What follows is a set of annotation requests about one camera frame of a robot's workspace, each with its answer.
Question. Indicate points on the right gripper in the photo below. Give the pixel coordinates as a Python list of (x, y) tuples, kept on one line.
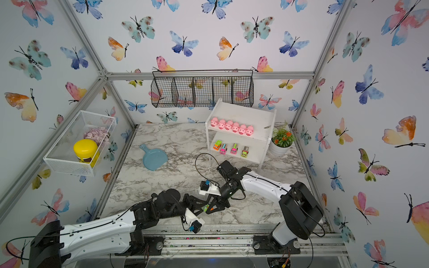
[(219, 207)]

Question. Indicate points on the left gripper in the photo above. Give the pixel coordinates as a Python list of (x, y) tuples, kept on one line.
[(191, 204)]

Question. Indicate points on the pink teal toy bus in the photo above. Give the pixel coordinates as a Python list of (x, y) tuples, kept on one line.
[(223, 149)]

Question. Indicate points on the pink toy car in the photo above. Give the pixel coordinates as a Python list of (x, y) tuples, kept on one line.
[(234, 149)]

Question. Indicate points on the orange green toy car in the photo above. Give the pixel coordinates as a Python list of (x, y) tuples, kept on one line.
[(217, 145)]

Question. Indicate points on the pink pig toy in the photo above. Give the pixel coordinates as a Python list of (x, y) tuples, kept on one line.
[(228, 125), (221, 124), (235, 127), (243, 129), (214, 122)]

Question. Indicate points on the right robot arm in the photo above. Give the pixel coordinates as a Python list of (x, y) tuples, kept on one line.
[(300, 210)]

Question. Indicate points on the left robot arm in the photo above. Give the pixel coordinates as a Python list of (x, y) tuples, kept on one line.
[(122, 235)]

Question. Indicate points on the teal plastic paddle plate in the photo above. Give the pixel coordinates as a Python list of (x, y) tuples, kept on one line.
[(153, 158)]

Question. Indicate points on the white two-tier shelf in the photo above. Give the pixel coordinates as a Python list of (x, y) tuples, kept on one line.
[(262, 121)]

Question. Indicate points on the potted plant with flowers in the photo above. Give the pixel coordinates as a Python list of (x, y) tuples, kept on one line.
[(282, 139)]

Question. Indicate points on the pink round chips pile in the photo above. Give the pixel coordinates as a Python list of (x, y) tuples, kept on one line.
[(98, 135)]

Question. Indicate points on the yellow lidded jar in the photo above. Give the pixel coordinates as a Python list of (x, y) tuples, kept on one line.
[(86, 151)]

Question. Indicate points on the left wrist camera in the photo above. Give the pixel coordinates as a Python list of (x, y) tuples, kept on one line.
[(194, 223)]

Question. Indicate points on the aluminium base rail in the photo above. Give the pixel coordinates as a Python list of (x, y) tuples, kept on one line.
[(243, 240)]

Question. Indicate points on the black wire wall basket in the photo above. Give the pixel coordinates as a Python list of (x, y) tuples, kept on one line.
[(202, 88)]

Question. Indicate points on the white mesh wall basket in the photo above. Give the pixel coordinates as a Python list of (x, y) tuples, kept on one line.
[(61, 157)]

